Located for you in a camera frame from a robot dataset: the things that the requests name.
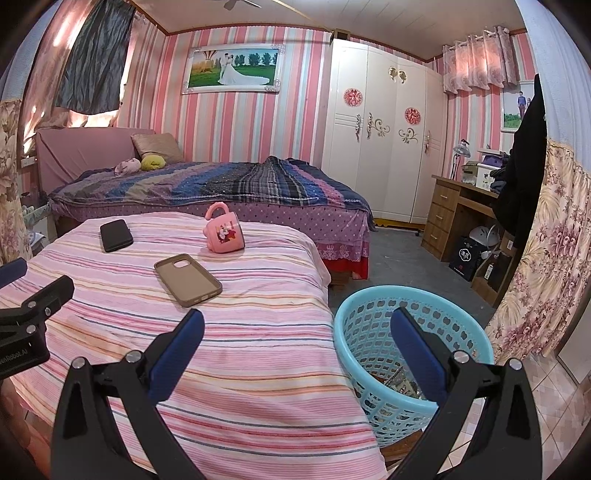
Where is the pale green cloth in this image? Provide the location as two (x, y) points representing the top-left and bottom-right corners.
(21, 203), (49, 228)

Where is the light blue plastic basket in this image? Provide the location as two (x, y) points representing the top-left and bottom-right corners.
(333, 285), (495, 449)

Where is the bed with plaid blanket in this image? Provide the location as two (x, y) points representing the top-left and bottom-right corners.
(34, 127), (374, 280)

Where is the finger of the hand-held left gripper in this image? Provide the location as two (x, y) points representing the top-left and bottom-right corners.
(0, 276), (75, 330)
(0, 257), (28, 289)

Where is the plaid quilt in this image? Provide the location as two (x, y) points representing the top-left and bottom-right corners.
(48, 156), (374, 232)

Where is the brown phone case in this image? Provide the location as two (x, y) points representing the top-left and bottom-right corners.
(154, 254), (223, 308)

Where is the framed wedding picture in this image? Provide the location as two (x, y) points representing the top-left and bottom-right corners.
(181, 43), (286, 95)

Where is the pink headboard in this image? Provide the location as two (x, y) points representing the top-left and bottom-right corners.
(34, 127), (158, 195)

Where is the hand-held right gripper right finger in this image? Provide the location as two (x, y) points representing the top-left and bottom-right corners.
(390, 306), (543, 480)

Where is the pink sheer curtain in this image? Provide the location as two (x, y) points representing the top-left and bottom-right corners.
(21, 0), (93, 134)

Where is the wooden desk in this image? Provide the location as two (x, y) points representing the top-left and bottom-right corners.
(421, 173), (518, 308)

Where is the white round appliance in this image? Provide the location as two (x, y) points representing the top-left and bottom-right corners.
(467, 224), (502, 250)

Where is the ceiling fan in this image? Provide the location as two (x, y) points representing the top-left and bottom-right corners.
(222, 0), (315, 14)

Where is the floral curtain with black garment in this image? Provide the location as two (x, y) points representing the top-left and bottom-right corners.
(485, 0), (591, 365)

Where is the white box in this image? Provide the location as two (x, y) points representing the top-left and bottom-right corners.
(473, 164), (502, 190)

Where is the black hanging garment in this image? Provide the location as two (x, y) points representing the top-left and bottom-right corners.
(492, 74), (548, 250)

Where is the black paper bag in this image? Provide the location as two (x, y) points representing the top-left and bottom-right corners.
(449, 235), (488, 282)

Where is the pink window valance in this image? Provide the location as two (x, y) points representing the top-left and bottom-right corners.
(442, 25), (520, 95)

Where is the pink cartoon mug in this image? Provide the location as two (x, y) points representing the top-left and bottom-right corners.
(204, 202), (245, 254)

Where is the beige pillow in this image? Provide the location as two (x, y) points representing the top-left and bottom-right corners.
(130, 132), (184, 163)

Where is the white wardrobe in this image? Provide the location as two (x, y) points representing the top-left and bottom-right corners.
(321, 38), (448, 225)

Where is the desk lamp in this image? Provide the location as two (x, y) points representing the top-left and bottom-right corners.
(450, 138), (471, 181)

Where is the small framed photo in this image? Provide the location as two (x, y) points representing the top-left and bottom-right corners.
(502, 80), (536, 133)

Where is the black phone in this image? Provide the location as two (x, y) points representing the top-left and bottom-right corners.
(100, 219), (134, 253)

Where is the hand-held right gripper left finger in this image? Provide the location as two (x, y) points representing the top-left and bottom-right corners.
(50, 308), (206, 480)

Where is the dark grey curtain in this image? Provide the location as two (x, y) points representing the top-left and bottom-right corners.
(52, 0), (136, 114)

